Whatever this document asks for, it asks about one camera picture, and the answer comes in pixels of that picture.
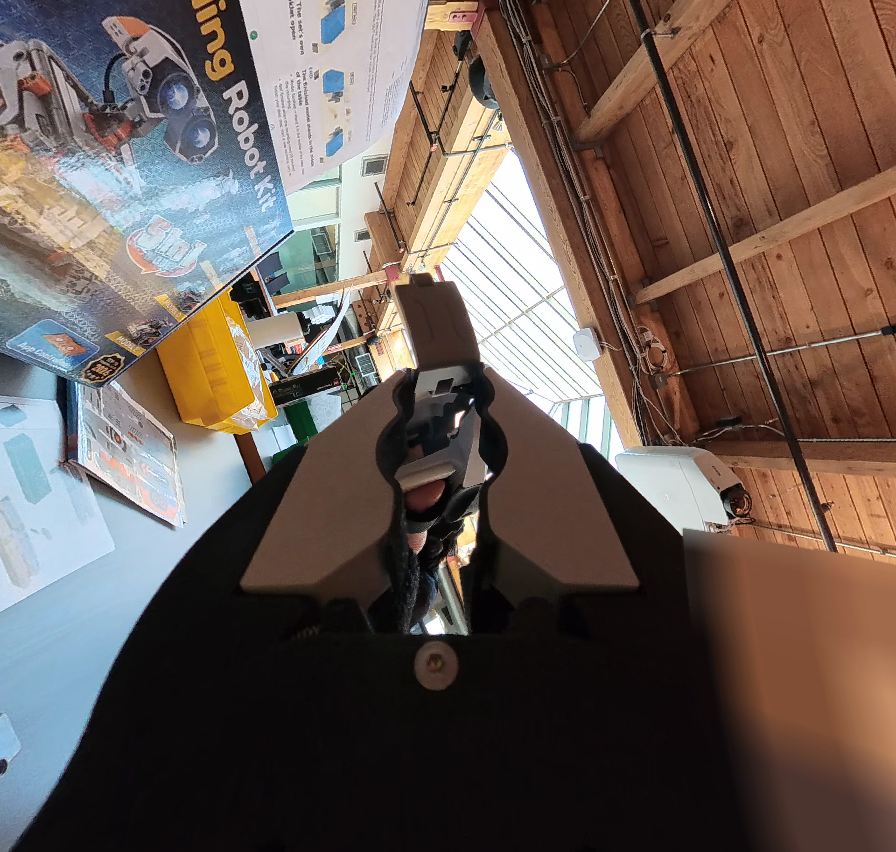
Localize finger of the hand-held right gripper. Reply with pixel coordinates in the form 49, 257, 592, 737
395, 411, 489, 492

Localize black ceiling lamp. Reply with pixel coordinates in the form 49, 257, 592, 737
468, 57, 502, 108

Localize clear plastic bags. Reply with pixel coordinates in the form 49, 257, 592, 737
227, 320, 270, 426

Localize tall black carton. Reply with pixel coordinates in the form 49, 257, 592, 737
269, 365, 344, 407

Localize glass skylight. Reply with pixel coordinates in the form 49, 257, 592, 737
441, 148, 624, 461

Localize grey panel part with tab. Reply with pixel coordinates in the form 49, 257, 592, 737
391, 273, 489, 447

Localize blue robot kit box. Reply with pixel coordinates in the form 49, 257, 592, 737
0, 0, 295, 387

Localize white printed instruction sheet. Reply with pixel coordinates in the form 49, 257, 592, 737
234, 0, 438, 196

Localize open instruction booklet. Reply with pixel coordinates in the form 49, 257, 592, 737
0, 397, 116, 611

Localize white ceiling projector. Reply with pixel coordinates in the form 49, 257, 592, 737
615, 444, 753, 532

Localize grey desk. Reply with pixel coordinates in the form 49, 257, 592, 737
0, 351, 309, 832

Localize white water bottle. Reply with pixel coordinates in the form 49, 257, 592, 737
246, 311, 309, 350

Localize person's right hand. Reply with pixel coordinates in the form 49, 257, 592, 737
405, 479, 449, 555

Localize printed sticker sheet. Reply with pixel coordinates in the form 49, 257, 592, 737
70, 379, 186, 527

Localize curved white poster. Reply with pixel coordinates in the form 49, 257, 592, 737
290, 288, 354, 377

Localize black ceiling pipe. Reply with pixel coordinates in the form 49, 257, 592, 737
612, 0, 839, 553

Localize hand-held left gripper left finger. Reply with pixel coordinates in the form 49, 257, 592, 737
240, 369, 420, 634

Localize yellow plastic bin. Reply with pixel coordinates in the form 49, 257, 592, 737
155, 290, 280, 436

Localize green plastic bin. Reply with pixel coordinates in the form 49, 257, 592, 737
283, 398, 330, 447

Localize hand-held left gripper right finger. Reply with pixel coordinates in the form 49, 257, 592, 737
462, 367, 641, 634

